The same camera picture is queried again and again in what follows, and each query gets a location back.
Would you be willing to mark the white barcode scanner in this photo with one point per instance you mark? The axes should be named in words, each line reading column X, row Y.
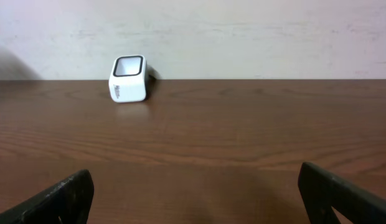
column 128, row 79

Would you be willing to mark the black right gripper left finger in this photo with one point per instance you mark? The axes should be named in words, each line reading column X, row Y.
column 68, row 201

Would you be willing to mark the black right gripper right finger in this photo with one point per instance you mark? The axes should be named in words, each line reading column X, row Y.
column 324, row 192

